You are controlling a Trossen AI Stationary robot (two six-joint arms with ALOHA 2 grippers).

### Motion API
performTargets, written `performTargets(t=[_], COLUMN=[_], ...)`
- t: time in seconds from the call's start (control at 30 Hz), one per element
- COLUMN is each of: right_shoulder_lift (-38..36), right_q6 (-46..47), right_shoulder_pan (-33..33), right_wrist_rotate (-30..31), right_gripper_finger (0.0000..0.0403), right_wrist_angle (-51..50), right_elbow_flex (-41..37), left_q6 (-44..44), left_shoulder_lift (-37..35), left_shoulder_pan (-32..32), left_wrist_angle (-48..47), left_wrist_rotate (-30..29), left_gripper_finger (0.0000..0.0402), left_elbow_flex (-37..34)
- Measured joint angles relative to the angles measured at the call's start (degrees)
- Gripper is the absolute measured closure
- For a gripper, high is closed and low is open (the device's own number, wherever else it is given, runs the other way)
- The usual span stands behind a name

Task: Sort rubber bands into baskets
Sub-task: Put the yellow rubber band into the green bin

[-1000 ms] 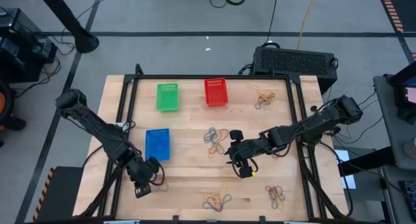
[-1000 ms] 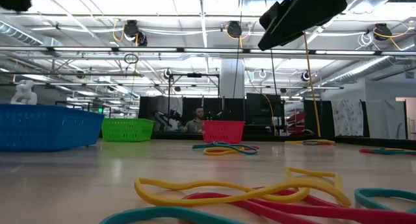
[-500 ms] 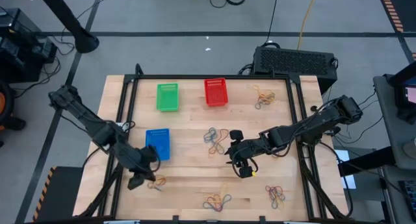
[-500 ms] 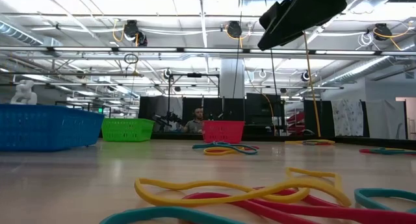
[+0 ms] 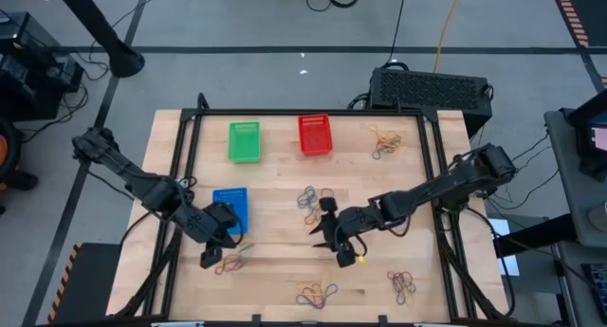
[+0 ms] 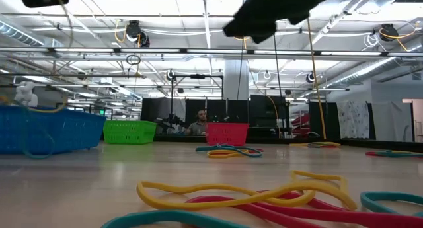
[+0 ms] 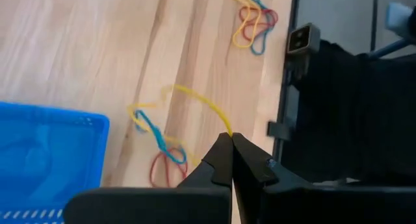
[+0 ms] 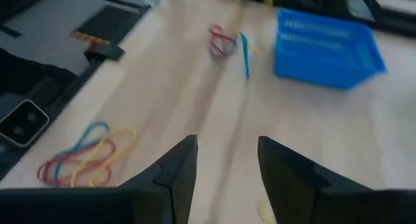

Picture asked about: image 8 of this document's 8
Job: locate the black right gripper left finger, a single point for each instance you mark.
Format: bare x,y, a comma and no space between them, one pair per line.
156,201

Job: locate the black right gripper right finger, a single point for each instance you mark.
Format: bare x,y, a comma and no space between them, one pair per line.
308,198

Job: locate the yellow rubber band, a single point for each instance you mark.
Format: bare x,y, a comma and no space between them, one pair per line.
256,51
238,9
128,133
81,170
263,212

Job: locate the red rubber band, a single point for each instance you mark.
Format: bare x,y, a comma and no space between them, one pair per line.
42,172
224,37
107,146

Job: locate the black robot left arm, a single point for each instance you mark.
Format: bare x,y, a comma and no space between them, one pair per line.
334,3

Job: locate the blue plastic basket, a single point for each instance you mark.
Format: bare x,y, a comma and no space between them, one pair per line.
325,68

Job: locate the black hazard-striped floor mat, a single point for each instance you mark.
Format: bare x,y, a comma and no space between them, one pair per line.
110,22

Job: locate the silver table-level camera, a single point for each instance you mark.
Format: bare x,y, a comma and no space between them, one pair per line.
22,123

